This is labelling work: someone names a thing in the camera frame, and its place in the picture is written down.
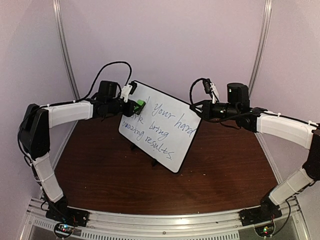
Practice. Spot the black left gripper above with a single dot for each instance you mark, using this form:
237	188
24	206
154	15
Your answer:
129	111

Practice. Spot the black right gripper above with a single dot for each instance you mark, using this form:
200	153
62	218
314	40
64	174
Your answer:
206	113

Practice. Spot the green whiteboard eraser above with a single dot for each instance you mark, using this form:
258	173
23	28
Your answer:
140	102

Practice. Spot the white whiteboard with writing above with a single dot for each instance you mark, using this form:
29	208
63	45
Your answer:
165	128

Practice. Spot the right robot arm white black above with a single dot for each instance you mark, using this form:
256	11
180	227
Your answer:
305	134

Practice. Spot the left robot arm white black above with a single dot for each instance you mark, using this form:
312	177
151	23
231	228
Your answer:
34	131

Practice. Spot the black whiteboard stand foot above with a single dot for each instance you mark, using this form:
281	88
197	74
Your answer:
154	162

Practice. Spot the right circuit board with leds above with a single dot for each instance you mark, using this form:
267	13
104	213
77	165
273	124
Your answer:
265	230

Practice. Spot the circuit board with leds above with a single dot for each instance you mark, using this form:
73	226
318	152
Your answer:
265	230
63	230

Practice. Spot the left circuit board with leds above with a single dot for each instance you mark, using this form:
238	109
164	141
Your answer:
63	230

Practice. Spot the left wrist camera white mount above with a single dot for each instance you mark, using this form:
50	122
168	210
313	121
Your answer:
127	90

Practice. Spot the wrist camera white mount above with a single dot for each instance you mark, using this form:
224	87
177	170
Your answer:
127	90
210	88

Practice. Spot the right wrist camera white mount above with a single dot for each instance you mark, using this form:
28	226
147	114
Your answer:
210	88

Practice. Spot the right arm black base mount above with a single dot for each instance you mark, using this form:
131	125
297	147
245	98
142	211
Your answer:
260	214

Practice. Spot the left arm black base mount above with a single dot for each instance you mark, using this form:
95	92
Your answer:
68	215

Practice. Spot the right aluminium corner post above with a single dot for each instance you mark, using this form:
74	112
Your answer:
264	31

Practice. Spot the aluminium corner post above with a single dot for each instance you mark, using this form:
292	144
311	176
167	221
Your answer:
264	31
64	48

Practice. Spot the left aluminium corner post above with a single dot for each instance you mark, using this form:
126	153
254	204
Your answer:
64	48

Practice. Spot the aluminium front frame rail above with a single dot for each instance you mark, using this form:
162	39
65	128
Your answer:
220	225

